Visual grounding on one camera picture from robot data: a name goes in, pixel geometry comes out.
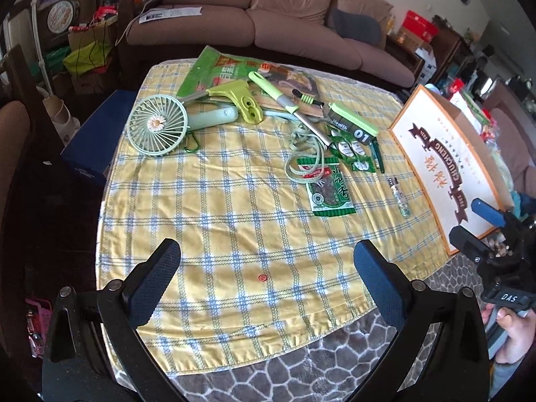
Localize small glass vial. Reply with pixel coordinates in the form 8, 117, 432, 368
388, 177, 411, 219

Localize grey-green cord lanyard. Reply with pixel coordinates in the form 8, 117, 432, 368
284, 122, 332, 184

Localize Centrum sachets on table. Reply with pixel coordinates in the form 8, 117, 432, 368
329, 130, 376, 173

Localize dark green pen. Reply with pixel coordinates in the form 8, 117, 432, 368
370, 138, 385, 173

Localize mint handheld fan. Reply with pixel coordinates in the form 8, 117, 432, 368
125, 94, 239, 157

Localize green ribbed grip strap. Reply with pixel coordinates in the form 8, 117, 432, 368
291, 88, 325, 108

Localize green seaweed snack packet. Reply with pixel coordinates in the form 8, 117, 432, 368
297, 157, 356, 217

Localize paper on sofa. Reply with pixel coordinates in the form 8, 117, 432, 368
139, 6, 202, 24

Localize green rectangular case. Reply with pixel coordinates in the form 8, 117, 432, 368
327, 103, 379, 145

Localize round tin can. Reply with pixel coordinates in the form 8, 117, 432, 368
46, 0, 80, 35

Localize brown sofa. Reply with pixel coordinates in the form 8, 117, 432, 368
118, 0, 415, 89

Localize dark blue cushion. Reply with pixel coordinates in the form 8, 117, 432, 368
330, 8, 383, 46

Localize person right hand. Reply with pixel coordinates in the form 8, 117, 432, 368
494, 308, 536, 364

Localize yellow plaid tablecloth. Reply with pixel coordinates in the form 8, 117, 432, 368
94, 60, 452, 378

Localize large green food bag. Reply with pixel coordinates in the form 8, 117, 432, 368
177, 46, 323, 118

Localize green can opener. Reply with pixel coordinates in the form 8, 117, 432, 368
178, 80, 263, 124

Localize cardboard box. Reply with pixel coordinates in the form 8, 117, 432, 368
389, 85, 514, 255

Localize green carabiner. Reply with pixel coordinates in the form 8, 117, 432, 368
184, 132, 200, 153

